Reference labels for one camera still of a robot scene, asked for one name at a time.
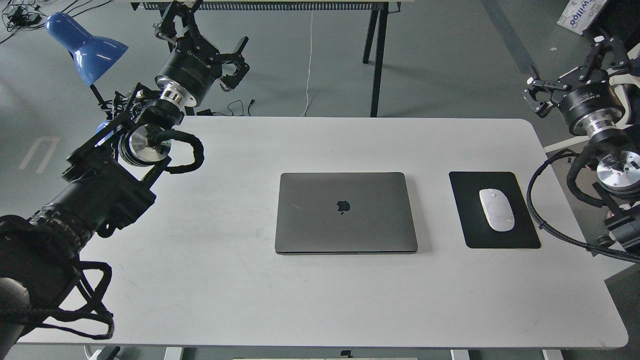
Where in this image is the blue desk lamp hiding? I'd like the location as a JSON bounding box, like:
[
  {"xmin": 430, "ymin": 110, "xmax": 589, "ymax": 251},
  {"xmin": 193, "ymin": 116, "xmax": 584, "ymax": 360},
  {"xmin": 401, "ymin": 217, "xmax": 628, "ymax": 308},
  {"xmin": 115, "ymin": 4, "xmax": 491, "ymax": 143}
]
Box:
[{"xmin": 45, "ymin": 12, "xmax": 129, "ymax": 109}]

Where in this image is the white hanging cable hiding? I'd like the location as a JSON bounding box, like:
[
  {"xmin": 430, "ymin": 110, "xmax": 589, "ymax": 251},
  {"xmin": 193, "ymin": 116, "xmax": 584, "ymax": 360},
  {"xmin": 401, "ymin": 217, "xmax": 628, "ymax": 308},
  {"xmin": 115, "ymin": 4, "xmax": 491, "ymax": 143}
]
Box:
[{"xmin": 300, "ymin": 11, "xmax": 314, "ymax": 118}]

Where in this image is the white printed cardboard box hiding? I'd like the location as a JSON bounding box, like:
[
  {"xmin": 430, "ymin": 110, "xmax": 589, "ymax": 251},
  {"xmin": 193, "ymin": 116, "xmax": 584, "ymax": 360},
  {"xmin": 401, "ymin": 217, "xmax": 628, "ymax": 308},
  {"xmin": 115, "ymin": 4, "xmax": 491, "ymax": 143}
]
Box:
[{"xmin": 557, "ymin": 0, "xmax": 608, "ymax": 35}]

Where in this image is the black mouse pad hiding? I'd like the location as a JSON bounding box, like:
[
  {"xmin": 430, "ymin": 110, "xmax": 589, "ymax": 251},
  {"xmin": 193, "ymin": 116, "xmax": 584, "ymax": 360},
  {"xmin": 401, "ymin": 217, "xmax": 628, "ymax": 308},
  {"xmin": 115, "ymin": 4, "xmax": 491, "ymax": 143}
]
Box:
[{"xmin": 449, "ymin": 171, "xmax": 541, "ymax": 249}]

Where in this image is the black cable near table edge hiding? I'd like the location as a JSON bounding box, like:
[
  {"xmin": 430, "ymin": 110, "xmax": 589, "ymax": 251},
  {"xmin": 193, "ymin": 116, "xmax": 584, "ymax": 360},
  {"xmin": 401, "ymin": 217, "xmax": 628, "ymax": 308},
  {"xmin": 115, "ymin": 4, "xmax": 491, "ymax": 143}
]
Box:
[{"xmin": 197, "ymin": 99, "xmax": 255, "ymax": 118}]

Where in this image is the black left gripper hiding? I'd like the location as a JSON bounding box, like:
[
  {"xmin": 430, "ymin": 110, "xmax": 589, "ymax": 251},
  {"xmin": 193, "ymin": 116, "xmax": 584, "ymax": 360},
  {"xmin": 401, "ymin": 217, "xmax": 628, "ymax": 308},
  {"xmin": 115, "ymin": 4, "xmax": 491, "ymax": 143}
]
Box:
[{"xmin": 153, "ymin": 0, "xmax": 250, "ymax": 108}]

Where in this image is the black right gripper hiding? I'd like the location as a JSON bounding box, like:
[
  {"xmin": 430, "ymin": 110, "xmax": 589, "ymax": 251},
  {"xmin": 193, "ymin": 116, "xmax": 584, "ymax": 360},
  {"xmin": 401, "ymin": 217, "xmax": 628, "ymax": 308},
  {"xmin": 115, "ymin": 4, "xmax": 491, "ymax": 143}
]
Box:
[{"xmin": 523, "ymin": 36, "xmax": 632, "ymax": 140}]

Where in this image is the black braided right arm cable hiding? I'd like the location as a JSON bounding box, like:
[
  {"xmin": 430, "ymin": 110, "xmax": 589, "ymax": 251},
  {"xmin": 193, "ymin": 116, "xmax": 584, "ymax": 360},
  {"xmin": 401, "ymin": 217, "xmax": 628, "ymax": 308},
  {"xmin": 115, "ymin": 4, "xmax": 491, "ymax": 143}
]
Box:
[{"xmin": 526, "ymin": 149, "xmax": 640, "ymax": 265}]

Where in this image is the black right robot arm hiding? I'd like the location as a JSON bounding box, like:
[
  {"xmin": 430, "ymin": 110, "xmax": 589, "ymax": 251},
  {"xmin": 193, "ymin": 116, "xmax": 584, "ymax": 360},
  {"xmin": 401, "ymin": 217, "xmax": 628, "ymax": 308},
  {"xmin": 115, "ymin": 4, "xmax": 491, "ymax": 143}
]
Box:
[{"xmin": 522, "ymin": 35, "xmax": 639, "ymax": 264}]

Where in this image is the white computer mouse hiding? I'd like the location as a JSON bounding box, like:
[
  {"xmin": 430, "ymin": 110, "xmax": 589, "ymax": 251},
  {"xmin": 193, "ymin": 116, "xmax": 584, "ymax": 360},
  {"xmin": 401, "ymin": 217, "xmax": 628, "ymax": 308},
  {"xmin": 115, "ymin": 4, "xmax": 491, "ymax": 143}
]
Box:
[{"xmin": 478, "ymin": 187, "xmax": 515, "ymax": 233}]

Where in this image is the black floor cable bundle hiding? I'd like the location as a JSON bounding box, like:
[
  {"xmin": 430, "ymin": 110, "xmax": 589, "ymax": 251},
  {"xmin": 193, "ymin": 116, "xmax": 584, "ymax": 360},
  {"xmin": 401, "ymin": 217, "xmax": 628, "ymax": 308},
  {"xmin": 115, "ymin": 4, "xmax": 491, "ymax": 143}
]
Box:
[{"xmin": 0, "ymin": 0, "xmax": 116, "ymax": 46}]

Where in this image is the grey laptop computer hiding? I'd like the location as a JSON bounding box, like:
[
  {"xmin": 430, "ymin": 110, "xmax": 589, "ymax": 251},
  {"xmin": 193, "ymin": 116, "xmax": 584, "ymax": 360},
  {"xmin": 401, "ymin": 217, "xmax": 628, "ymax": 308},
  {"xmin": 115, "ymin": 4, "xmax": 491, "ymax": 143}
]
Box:
[{"xmin": 274, "ymin": 172, "xmax": 418, "ymax": 255}]

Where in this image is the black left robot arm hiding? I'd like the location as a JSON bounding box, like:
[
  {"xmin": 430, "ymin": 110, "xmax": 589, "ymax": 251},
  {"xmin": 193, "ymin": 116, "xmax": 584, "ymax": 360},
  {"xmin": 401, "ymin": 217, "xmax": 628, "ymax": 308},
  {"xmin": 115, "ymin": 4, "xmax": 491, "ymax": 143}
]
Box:
[{"xmin": 1, "ymin": 0, "xmax": 249, "ymax": 357}]

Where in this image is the black-legged background table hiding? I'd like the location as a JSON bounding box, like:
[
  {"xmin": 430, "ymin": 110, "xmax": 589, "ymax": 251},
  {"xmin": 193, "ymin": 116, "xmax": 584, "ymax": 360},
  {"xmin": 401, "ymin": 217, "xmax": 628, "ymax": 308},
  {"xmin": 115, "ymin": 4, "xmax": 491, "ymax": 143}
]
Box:
[{"xmin": 131, "ymin": 0, "xmax": 402, "ymax": 118}]

